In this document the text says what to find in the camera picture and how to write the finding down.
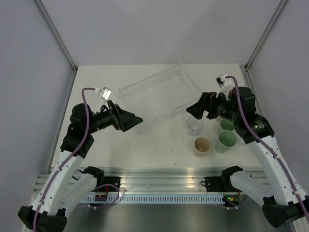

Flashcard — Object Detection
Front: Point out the beige plastic cup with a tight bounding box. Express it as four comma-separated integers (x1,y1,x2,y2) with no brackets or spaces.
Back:
215,117,223,122

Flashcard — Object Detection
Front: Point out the peach cup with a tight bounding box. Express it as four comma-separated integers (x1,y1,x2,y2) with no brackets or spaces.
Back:
193,137,211,157

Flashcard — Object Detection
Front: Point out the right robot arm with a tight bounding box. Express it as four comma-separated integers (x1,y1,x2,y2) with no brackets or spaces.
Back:
186,87,309,228

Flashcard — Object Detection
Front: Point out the right frame post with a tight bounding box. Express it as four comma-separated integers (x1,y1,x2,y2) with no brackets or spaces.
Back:
244,0,289,72

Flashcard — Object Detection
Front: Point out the white wire dish rack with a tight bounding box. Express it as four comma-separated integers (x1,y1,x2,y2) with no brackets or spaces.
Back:
119,62,202,134

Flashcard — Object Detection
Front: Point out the left frame post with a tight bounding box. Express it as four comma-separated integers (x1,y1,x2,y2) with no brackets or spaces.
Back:
33,0,78,74

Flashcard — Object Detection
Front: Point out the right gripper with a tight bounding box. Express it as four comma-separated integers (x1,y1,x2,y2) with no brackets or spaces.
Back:
187,90,241,122

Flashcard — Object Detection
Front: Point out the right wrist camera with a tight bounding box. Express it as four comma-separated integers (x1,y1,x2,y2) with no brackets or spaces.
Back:
215,75,235,97

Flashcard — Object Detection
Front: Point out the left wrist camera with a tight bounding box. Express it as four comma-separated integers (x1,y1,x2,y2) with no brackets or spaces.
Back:
94,87,112,106

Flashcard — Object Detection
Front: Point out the white slotted cable duct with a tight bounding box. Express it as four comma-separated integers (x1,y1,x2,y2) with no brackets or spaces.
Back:
80,194,224,204

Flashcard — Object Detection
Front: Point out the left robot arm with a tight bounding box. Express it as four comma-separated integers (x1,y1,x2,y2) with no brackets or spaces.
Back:
18,100,143,232

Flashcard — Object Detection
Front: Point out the frame post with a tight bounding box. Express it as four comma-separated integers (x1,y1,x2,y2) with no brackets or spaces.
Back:
33,0,78,74
244,0,289,72

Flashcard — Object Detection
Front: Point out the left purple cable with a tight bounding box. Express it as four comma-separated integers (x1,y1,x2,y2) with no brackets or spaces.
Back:
32,87,121,232

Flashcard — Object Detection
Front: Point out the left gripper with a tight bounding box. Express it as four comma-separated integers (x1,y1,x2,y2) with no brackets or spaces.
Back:
86,100,143,134

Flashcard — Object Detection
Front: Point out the clear glass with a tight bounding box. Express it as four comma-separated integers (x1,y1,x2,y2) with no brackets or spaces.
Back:
238,138,245,146
186,116,204,136

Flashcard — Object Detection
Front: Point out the tall green cup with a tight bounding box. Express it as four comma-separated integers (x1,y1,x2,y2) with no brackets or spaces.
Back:
214,130,237,154

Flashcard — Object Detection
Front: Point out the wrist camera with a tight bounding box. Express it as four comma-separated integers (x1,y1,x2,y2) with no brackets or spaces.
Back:
215,75,235,97
94,87,112,106

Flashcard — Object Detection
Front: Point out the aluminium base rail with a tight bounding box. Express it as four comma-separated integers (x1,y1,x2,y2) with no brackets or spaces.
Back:
33,166,300,194

